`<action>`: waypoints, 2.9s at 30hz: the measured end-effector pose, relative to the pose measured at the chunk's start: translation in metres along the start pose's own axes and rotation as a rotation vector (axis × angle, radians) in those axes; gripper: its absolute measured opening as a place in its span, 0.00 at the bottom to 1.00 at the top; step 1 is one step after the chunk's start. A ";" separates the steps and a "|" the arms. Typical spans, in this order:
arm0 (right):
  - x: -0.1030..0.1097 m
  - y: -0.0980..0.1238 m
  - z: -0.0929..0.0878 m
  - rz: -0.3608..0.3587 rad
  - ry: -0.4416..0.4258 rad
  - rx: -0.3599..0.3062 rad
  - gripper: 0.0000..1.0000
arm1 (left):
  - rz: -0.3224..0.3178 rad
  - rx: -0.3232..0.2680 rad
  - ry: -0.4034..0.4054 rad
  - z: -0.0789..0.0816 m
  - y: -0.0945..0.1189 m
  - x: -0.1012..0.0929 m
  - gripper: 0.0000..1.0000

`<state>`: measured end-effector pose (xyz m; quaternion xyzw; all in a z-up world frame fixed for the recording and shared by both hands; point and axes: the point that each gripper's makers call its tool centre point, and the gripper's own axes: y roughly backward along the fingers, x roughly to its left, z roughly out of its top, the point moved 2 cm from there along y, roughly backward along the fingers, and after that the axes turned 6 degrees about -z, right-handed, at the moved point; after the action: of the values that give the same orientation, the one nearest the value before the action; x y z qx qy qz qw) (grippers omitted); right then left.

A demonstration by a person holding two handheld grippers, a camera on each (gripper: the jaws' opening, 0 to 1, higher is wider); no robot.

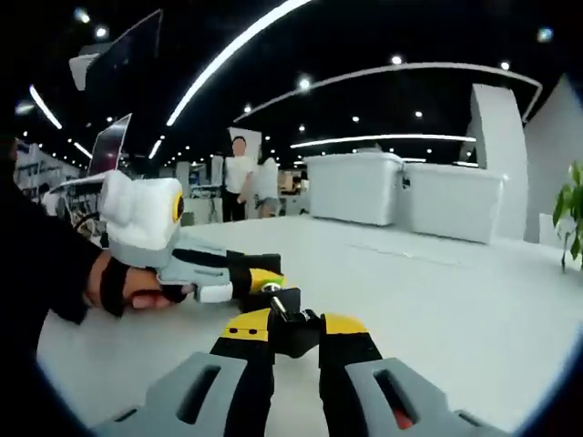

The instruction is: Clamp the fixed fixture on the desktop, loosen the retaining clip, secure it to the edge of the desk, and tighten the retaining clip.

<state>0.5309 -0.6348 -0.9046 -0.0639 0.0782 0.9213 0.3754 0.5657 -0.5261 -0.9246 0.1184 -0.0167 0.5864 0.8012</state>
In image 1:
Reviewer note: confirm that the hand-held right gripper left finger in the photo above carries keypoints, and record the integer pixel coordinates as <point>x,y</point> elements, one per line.
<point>159,405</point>

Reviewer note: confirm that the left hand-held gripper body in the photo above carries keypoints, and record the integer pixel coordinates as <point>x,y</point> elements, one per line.
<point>141,218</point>

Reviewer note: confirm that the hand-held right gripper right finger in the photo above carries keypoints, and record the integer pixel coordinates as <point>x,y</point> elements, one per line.
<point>432,405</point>

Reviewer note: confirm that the black pad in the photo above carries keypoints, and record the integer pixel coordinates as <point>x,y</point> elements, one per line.
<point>293,337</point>

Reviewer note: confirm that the white desk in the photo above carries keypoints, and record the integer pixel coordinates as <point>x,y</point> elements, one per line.
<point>432,318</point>

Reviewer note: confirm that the person's left hand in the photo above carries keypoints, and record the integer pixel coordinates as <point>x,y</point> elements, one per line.
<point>118,287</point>

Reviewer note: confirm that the computer monitor on stand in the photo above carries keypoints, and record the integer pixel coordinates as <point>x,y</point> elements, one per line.
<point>109,148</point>

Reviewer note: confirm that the white printed banner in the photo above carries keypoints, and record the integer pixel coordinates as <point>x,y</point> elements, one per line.
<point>41,168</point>

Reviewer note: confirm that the white plastic storage box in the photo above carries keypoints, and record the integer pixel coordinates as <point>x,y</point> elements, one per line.
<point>451,205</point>
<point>350,191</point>

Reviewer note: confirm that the hanging dark display panel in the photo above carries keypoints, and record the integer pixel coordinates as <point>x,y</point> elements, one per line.
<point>132,50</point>

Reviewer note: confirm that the green potted plant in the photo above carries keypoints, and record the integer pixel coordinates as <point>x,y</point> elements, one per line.
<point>569,205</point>

